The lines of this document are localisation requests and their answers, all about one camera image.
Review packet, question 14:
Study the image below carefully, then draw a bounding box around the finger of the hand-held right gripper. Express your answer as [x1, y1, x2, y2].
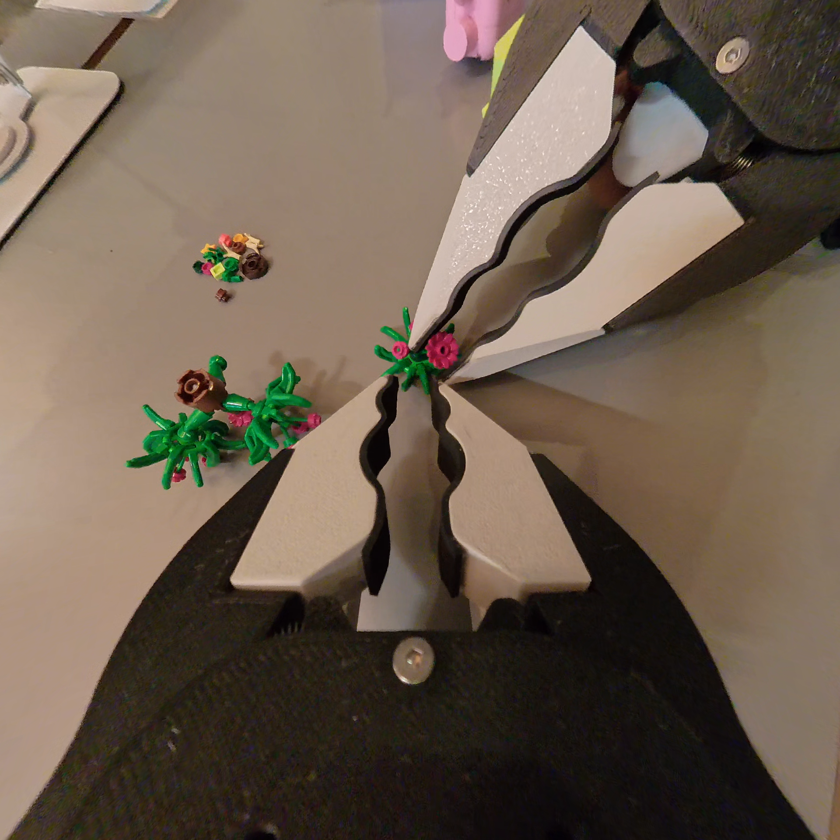
[446, 172, 747, 386]
[407, 24, 622, 353]

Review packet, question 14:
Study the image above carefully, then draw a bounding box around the green toy plant brown pot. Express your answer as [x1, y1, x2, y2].
[126, 354, 322, 491]

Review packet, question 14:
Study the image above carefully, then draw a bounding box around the pile of small toy pieces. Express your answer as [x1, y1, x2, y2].
[192, 231, 270, 283]

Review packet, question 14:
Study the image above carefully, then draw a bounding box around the pink toy flower pot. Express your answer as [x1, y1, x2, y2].
[443, 0, 526, 63]

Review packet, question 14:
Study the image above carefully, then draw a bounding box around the white document stand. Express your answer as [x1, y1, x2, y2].
[0, 56, 123, 245]

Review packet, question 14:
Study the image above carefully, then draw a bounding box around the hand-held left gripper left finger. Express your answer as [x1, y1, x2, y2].
[230, 377, 400, 616]

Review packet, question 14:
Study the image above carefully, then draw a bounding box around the lime green toy pot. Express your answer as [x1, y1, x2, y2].
[481, 16, 526, 120]

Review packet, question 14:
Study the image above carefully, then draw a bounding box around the green toy leaf cluster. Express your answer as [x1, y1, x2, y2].
[373, 307, 462, 396]

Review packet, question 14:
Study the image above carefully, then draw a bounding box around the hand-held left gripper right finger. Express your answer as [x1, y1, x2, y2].
[430, 382, 593, 616]

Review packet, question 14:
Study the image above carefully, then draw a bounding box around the laminated paper sheet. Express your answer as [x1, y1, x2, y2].
[36, 0, 179, 21]

